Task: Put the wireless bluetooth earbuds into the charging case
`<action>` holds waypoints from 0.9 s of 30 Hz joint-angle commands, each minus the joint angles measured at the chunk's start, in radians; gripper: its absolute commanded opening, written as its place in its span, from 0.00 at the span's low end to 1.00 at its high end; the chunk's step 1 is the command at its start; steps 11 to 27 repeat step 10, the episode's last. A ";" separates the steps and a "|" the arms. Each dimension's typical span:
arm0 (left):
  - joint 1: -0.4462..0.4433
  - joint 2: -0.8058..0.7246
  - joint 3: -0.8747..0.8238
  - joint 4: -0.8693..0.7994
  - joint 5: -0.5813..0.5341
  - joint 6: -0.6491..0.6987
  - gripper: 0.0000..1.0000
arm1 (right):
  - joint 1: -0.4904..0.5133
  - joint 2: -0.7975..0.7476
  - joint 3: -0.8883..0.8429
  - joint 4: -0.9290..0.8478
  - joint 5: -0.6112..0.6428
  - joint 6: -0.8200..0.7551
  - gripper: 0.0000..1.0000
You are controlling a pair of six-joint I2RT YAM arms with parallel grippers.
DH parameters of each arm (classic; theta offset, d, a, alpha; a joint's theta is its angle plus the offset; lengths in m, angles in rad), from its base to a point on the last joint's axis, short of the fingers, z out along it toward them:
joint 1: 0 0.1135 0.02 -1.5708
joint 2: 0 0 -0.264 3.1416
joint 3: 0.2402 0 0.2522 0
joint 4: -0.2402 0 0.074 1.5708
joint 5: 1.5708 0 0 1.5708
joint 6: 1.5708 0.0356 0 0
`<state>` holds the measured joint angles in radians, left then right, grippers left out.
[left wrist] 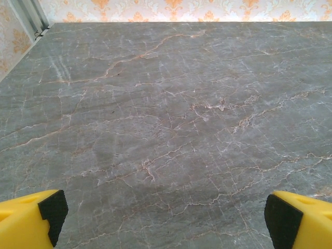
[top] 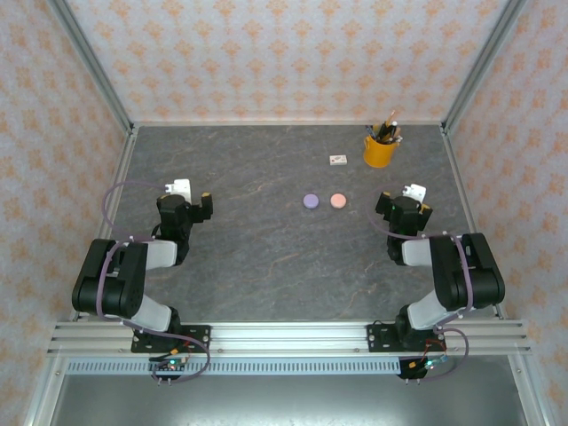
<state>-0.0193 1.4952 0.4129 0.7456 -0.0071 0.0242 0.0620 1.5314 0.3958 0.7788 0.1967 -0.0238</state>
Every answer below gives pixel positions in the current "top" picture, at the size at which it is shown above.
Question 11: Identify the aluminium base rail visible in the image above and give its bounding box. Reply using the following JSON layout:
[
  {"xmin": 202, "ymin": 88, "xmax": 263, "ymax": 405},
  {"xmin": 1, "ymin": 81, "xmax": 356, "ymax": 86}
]
[{"xmin": 46, "ymin": 319, "xmax": 533, "ymax": 357}]

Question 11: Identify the aluminium table side rail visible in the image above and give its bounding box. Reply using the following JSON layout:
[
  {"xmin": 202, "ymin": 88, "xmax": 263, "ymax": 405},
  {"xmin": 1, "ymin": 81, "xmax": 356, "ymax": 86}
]
[
  {"xmin": 61, "ymin": 125, "xmax": 139, "ymax": 327},
  {"xmin": 440, "ymin": 123, "xmax": 507, "ymax": 321}
]

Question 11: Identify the yellow metal pen bucket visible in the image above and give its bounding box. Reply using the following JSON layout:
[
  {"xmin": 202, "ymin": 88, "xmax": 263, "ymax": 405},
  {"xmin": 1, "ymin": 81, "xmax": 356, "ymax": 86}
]
[{"xmin": 362, "ymin": 134, "xmax": 398, "ymax": 169}]

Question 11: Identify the aluminium frame leg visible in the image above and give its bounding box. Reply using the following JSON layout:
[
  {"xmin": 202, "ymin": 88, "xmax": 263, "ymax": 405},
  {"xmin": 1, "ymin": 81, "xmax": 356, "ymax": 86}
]
[
  {"xmin": 24, "ymin": 354, "xmax": 67, "ymax": 426},
  {"xmin": 508, "ymin": 354, "xmax": 551, "ymax": 426}
]

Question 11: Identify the small controller circuit board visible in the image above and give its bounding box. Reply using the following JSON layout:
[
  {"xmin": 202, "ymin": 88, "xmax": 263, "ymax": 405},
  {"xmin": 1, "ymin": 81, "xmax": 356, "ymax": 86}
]
[
  {"xmin": 398, "ymin": 350, "xmax": 449, "ymax": 383},
  {"xmin": 148, "ymin": 352, "xmax": 190, "ymax": 387}
]

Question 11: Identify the aluminium corner post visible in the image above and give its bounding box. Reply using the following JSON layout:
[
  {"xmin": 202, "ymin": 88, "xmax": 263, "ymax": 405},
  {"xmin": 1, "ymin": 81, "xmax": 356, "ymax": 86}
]
[
  {"xmin": 442, "ymin": 0, "xmax": 529, "ymax": 134},
  {"xmin": 46, "ymin": 0, "xmax": 136, "ymax": 134}
]

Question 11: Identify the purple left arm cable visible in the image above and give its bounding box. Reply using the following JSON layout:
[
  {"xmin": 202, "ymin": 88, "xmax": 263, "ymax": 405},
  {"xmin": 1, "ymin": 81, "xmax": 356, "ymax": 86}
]
[{"xmin": 96, "ymin": 180, "xmax": 212, "ymax": 385}]

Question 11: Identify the black marker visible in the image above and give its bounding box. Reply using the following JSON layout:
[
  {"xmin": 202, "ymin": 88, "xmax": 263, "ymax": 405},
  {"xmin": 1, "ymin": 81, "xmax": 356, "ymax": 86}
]
[{"xmin": 376, "ymin": 122, "xmax": 398, "ymax": 144}]

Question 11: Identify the white slotted cable tray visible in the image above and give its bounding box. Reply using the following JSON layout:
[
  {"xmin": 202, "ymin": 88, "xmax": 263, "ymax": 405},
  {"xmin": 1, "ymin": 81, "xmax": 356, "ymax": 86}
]
[{"xmin": 66, "ymin": 359, "xmax": 403, "ymax": 376}]

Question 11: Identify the grey metal sheet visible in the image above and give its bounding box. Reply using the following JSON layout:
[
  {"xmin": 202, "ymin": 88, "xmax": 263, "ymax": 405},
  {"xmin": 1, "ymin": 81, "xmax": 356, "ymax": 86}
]
[{"xmin": 46, "ymin": 375, "xmax": 532, "ymax": 426}]

